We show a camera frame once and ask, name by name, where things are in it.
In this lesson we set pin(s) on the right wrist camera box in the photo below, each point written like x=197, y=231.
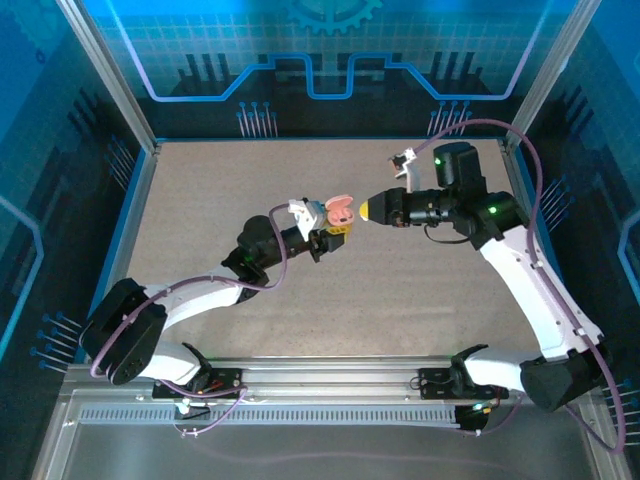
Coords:
x=411, y=175

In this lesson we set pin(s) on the grey metal floor plate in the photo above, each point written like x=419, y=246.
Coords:
x=150, y=455

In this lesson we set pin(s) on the aluminium frame post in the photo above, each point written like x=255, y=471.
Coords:
x=550, y=75
x=107, y=80

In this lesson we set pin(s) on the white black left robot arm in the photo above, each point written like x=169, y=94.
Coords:
x=200, y=297

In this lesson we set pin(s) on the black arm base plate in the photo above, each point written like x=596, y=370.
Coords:
x=230, y=375
x=434, y=382

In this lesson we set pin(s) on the pink earbud charging case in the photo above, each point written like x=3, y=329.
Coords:
x=340, y=212

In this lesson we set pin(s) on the aluminium arm base rail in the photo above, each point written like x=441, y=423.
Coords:
x=325, y=380

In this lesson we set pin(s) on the aluminium table side rail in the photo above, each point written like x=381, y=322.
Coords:
x=136, y=225
x=515, y=160

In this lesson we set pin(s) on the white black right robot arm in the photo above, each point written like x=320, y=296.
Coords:
x=525, y=280

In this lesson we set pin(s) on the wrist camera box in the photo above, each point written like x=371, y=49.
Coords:
x=411, y=175
x=305, y=212

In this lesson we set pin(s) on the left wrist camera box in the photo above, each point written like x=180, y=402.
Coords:
x=305, y=212

